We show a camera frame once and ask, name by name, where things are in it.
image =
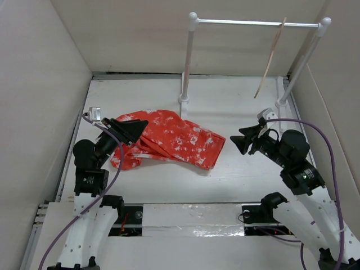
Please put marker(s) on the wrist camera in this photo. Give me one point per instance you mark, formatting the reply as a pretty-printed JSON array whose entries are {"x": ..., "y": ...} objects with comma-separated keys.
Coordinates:
[
  {"x": 94, "y": 114},
  {"x": 265, "y": 116}
]

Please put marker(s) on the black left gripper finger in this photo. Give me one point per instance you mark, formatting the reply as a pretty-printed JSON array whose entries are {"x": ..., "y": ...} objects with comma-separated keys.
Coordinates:
[
  {"x": 131, "y": 135},
  {"x": 131, "y": 125}
]

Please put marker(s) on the white foam board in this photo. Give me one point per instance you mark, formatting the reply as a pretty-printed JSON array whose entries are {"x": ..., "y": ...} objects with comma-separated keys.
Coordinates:
[{"x": 174, "y": 236}]

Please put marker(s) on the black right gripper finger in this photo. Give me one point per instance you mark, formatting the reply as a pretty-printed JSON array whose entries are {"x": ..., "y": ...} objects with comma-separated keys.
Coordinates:
[
  {"x": 243, "y": 143},
  {"x": 253, "y": 131}
]

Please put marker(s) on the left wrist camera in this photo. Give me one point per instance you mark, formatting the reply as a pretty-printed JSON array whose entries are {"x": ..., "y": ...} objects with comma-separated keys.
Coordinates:
[{"x": 94, "y": 114}]

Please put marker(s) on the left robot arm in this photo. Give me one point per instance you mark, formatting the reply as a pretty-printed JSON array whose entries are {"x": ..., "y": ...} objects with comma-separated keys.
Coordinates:
[{"x": 87, "y": 197}]

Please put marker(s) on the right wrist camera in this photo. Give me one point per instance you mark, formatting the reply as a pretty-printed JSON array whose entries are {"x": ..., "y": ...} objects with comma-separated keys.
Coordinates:
[{"x": 265, "y": 116}]

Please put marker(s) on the orange white tie-dye trousers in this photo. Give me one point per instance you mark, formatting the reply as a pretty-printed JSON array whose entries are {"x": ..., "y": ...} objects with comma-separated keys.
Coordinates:
[{"x": 168, "y": 137}]

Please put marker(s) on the white clothes rack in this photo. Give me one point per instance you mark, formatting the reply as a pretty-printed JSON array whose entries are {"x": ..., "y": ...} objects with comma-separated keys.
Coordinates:
[{"x": 251, "y": 64}]

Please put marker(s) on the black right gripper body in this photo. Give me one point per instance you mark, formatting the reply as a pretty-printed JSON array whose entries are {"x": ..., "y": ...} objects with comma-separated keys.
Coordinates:
[{"x": 268, "y": 145}]

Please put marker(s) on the wooden clothes hanger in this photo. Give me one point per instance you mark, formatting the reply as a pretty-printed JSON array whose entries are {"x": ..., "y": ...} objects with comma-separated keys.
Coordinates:
[{"x": 272, "y": 52}]

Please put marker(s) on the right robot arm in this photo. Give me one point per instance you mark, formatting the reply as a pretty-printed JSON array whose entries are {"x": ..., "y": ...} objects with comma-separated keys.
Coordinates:
[{"x": 326, "y": 236}]

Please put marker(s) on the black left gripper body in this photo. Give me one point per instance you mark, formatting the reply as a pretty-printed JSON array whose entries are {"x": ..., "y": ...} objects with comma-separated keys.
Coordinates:
[{"x": 107, "y": 122}]

